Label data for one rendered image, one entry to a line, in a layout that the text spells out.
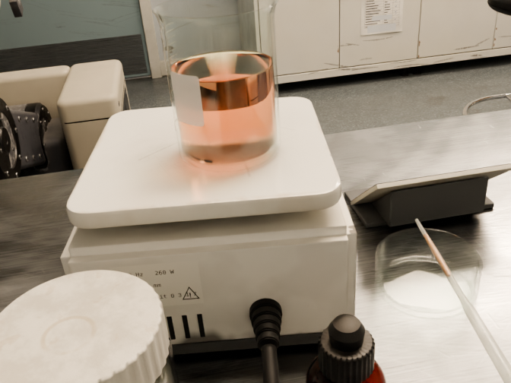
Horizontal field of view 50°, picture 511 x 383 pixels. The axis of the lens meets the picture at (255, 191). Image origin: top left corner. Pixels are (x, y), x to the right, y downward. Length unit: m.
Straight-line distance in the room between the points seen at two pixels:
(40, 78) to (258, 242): 1.26
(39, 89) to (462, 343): 1.30
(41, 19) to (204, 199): 3.06
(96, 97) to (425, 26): 2.05
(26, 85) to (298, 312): 1.28
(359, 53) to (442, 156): 2.41
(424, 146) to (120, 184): 0.29
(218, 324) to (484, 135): 0.32
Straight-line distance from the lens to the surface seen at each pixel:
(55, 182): 0.48
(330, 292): 0.26
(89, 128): 1.25
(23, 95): 1.49
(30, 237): 0.41
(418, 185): 0.35
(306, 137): 0.28
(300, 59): 2.78
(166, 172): 0.26
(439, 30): 3.01
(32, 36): 3.30
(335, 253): 0.24
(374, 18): 2.85
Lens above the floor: 0.95
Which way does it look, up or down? 30 degrees down
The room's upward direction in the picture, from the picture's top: 5 degrees counter-clockwise
